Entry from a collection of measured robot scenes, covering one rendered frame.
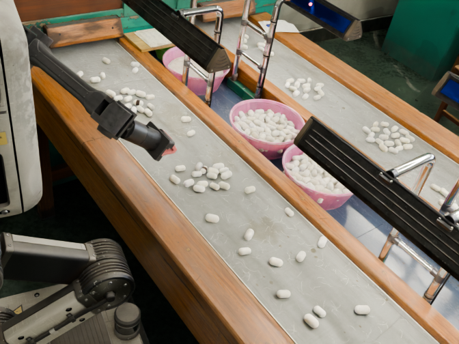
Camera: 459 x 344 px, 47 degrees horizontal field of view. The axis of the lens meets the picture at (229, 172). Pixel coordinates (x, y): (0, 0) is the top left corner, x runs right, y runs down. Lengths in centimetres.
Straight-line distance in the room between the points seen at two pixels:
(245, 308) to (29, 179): 61
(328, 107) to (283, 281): 89
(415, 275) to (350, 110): 74
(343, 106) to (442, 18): 220
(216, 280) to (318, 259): 30
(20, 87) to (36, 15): 135
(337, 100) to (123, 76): 82
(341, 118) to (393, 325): 89
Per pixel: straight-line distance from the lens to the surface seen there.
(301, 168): 170
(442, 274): 137
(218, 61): 148
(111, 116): 127
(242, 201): 153
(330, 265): 143
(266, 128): 183
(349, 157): 118
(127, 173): 153
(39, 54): 148
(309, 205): 154
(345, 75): 225
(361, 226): 167
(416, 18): 431
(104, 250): 129
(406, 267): 161
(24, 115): 78
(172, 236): 136
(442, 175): 191
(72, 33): 210
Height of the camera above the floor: 176
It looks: 39 degrees down
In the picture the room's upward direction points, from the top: 11 degrees clockwise
